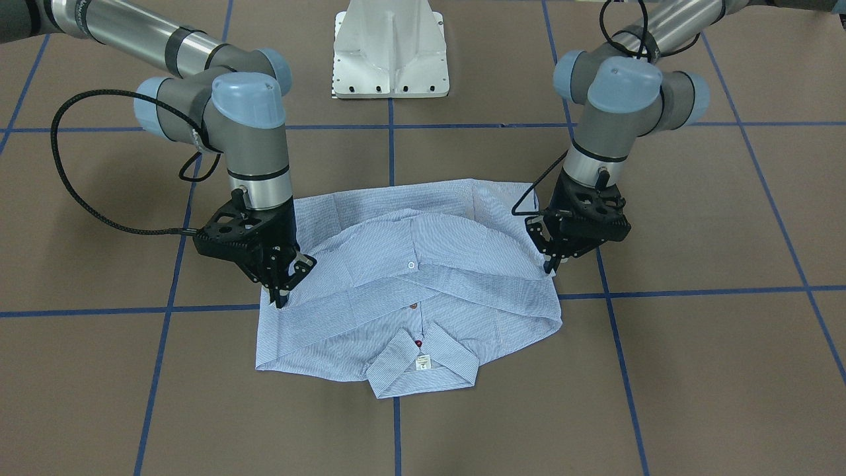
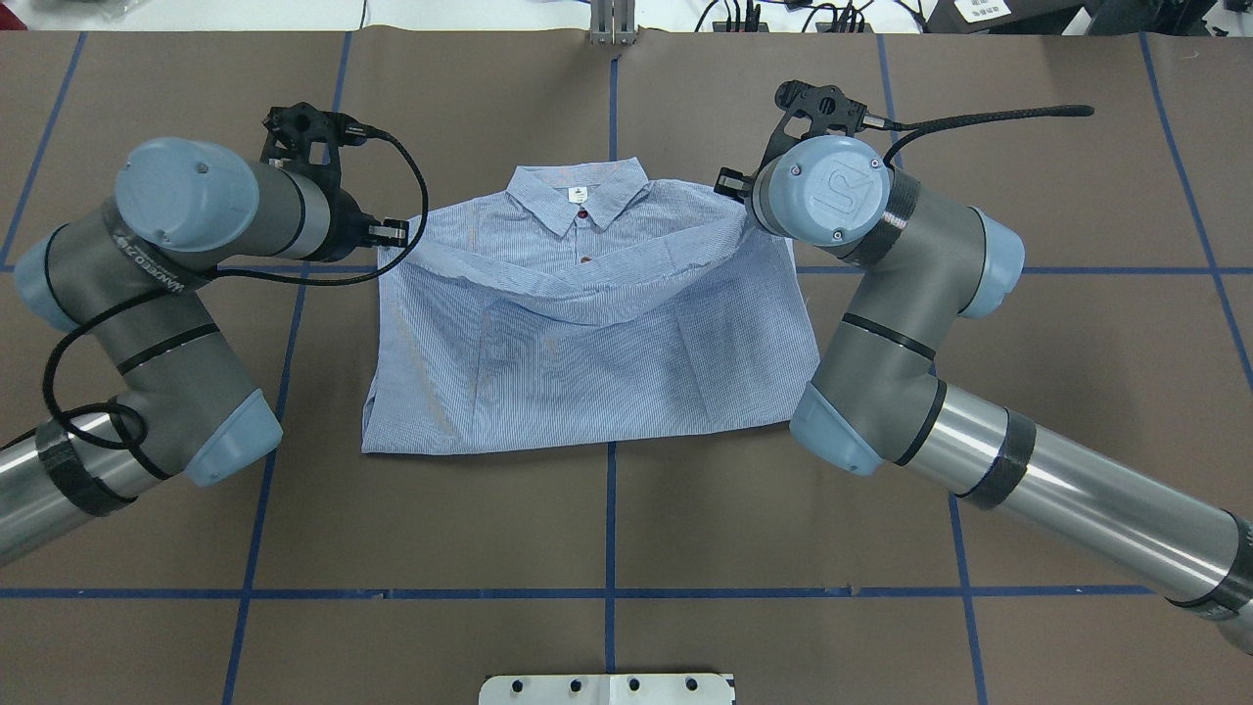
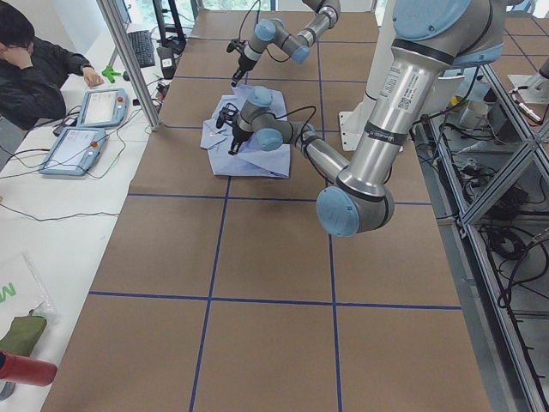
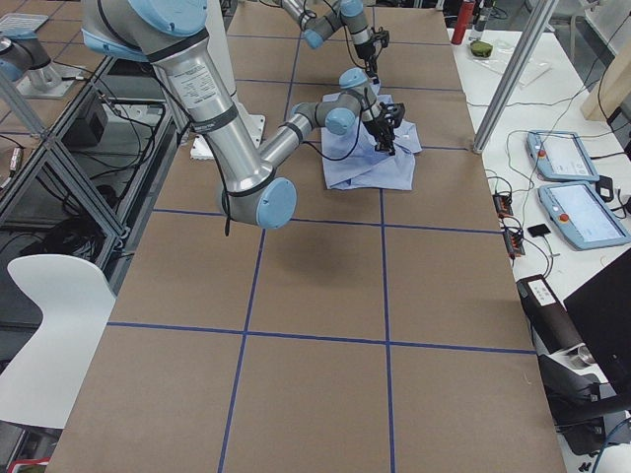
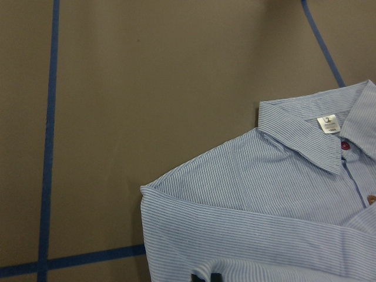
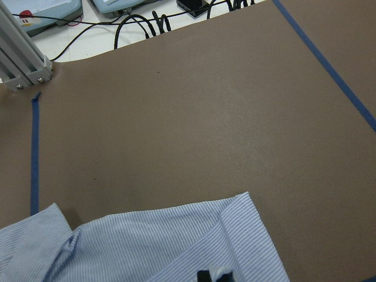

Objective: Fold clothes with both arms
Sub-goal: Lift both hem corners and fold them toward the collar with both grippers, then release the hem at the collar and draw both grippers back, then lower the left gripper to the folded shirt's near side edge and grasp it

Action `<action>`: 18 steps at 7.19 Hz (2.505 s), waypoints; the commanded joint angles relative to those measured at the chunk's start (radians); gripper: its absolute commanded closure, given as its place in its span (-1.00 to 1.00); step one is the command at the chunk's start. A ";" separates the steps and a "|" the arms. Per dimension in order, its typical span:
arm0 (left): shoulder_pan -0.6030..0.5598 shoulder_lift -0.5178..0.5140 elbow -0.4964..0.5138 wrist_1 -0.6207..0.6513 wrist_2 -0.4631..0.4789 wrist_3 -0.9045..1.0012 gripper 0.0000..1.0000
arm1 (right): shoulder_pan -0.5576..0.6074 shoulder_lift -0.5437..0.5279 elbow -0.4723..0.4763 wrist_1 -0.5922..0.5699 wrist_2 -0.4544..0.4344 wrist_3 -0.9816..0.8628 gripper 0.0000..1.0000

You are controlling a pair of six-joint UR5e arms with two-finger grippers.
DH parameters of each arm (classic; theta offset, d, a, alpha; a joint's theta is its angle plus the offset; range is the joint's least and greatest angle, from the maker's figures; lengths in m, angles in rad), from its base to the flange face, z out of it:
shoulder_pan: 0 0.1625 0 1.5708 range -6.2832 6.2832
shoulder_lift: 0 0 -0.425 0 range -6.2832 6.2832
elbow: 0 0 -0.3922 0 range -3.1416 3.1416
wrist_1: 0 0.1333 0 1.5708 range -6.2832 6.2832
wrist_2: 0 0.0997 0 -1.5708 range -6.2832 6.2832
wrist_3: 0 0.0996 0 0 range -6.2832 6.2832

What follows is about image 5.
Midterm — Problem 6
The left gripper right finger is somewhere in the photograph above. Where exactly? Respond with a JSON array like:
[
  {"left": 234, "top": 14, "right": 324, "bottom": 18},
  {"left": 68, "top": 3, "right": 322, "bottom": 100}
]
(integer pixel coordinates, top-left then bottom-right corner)
[{"left": 210, "top": 273, "right": 220, "bottom": 282}]

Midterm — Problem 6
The light blue striped shirt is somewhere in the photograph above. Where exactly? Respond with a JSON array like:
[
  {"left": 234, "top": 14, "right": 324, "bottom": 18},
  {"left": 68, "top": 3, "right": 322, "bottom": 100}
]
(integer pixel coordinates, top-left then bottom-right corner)
[{"left": 141, "top": 80, "right": 375, "bottom": 281}]

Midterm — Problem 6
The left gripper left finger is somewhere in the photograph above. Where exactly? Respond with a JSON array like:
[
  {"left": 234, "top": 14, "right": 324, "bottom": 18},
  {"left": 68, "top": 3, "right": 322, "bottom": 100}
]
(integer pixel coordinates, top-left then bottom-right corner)
[{"left": 190, "top": 274, "right": 204, "bottom": 282}]

